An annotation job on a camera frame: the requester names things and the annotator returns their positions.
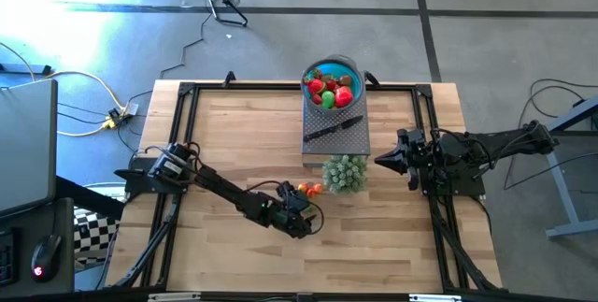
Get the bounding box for black table frame rails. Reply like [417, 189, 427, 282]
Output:
[105, 79, 504, 294]

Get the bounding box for yellow floor cable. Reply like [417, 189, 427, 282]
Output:
[0, 41, 127, 138]

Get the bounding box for black-white checkered board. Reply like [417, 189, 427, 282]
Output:
[73, 206, 121, 268]

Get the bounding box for black floor cable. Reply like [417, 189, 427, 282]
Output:
[158, 0, 209, 80]
[521, 77, 598, 116]

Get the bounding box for power strip yellow plug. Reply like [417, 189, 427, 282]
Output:
[103, 102, 140, 131]

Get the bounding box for black kitchen knife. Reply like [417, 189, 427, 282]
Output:
[303, 114, 364, 143]

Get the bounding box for blue collapsible bowl grey rim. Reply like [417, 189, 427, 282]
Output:
[300, 54, 365, 117]

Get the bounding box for grey laptop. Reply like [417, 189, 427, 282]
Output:
[0, 79, 59, 219]

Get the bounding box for black keyboard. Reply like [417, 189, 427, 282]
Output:
[0, 240, 20, 289]

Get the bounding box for grey perforated metal stand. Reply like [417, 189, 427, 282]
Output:
[301, 103, 372, 168]

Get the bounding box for green plant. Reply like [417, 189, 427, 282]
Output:
[321, 153, 369, 195]

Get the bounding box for grey desk frame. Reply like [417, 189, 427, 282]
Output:
[544, 93, 598, 242]

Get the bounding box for black computer mouse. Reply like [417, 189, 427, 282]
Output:
[30, 233, 64, 284]

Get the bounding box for black desk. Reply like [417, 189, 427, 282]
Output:
[0, 175, 127, 301]

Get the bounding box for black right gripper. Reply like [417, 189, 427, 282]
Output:
[373, 127, 427, 192]

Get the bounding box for red plastic bell pepper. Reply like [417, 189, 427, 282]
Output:
[334, 86, 355, 108]

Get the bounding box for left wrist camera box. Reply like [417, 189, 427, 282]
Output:
[275, 180, 303, 205]

